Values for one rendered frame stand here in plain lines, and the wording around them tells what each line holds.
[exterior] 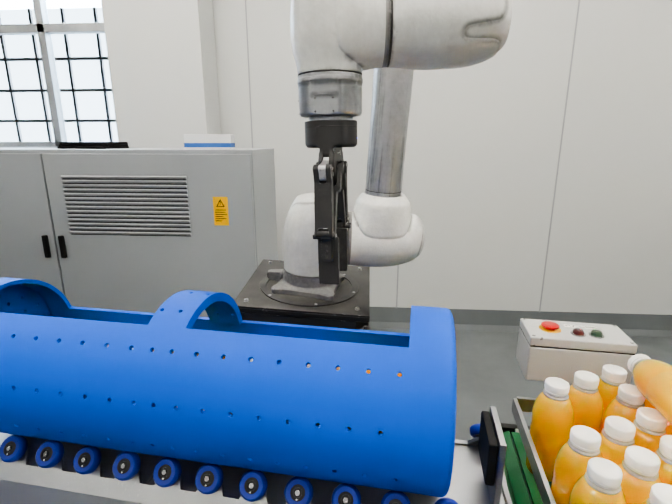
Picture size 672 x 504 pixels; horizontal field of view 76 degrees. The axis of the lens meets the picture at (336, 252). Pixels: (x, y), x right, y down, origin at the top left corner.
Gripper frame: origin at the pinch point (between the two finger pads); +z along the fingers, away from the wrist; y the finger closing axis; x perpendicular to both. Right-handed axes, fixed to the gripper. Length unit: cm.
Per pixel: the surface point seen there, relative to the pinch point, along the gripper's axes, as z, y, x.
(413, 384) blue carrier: 14.4, 10.1, 12.6
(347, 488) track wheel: 33.9, 8.4, 3.1
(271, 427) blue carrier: 21.3, 12.9, -6.7
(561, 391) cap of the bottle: 24.8, -9.3, 37.4
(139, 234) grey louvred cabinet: 25, -131, -129
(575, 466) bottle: 28.4, 4.8, 35.6
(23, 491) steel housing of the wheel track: 41, 11, -54
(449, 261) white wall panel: 74, -280, 37
